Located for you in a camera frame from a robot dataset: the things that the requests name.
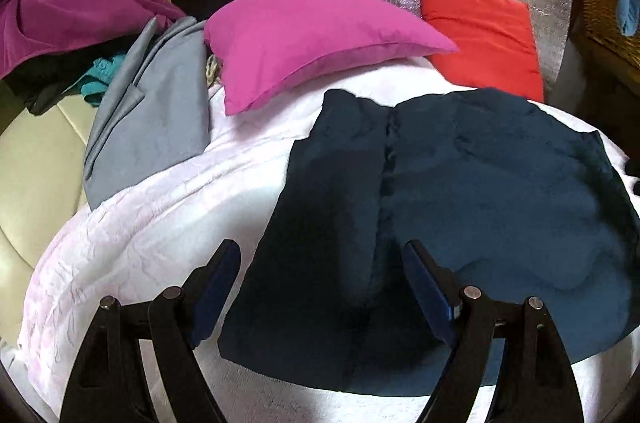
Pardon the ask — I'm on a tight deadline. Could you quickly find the magenta pillow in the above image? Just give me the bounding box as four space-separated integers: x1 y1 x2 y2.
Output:
202 0 460 116

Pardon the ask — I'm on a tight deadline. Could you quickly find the red pillow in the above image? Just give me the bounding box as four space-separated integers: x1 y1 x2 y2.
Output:
416 0 546 102

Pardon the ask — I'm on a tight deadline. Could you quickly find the navy blue jacket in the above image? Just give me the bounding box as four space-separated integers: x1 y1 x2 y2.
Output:
217 87 640 396

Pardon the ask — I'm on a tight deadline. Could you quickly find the cream sofa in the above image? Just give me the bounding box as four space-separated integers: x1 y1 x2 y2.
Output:
0 83 101 364

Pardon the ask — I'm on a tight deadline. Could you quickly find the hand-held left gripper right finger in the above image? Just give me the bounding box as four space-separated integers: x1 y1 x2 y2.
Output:
400 240 586 423

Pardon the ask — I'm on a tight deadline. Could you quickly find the grey garment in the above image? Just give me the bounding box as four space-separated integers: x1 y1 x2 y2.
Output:
82 15 213 211

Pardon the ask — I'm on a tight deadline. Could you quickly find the blue cloth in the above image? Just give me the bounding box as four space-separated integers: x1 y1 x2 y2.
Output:
615 0 640 36

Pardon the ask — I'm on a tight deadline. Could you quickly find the magenta cloth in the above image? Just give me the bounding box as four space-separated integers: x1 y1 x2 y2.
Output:
0 0 186 80

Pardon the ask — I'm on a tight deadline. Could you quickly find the white blanket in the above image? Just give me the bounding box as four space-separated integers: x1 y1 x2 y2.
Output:
17 53 640 423

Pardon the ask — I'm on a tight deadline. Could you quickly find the black garment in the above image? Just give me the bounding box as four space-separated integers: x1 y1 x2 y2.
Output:
0 48 136 114

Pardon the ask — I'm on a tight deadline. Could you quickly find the teal cloth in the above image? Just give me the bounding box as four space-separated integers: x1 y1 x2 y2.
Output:
70 55 126 106

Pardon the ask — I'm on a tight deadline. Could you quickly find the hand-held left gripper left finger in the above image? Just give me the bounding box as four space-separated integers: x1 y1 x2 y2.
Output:
59 239 242 423

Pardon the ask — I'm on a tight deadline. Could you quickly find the wicker basket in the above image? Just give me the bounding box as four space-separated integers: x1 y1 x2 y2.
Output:
575 0 640 68

